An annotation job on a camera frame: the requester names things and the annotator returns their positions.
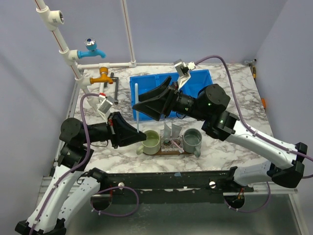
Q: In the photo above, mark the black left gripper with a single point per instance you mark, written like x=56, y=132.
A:
x=123, y=133

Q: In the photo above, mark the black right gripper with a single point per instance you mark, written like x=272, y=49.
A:
x=155, y=107

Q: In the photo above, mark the light green ceramic mug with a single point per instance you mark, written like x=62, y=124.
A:
x=151, y=145

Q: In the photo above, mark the toothpaste tube red cap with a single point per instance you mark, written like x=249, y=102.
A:
x=176, y=129

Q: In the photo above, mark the clear plastic square holder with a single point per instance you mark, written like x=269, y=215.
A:
x=170, y=147

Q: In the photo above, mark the blue plastic divided bin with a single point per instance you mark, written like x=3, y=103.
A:
x=199, y=79

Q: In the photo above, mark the grey ceramic mug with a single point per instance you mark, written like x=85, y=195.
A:
x=192, y=140

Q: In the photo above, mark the oval wooden tray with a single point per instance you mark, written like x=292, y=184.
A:
x=168, y=153

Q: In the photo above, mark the pink toothbrush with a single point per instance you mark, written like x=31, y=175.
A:
x=177, y=146

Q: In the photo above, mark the toothpaste tube green cap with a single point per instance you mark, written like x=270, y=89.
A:
x=166, y=135

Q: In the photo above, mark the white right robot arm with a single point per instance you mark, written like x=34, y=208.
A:
x=284, y=161

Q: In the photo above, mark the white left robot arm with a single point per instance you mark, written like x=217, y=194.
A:
x=57, y=207

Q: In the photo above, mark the black metal hex key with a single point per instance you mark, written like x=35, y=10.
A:
x=116, y=89

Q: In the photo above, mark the orange plastic faucet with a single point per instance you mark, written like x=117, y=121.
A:
x=103, y=78

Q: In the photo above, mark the blue plastic faucet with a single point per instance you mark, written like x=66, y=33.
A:
x=92, y=49

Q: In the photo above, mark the yellow black tool at corner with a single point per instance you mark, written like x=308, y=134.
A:
x=251, y=64

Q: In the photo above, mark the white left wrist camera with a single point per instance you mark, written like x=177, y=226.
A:
x=104, y=106

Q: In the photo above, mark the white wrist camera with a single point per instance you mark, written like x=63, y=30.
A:
x=183, y=71
x=104, y=106

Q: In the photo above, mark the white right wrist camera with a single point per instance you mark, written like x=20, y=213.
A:
x=183, y=71

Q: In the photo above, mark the black metal base rail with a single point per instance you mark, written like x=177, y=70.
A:
x=167, y=187

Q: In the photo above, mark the orange clamp on wall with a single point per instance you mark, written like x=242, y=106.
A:
x=263, y=103

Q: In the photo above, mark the white PVC pipe frame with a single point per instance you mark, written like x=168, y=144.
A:
x=54, y=18

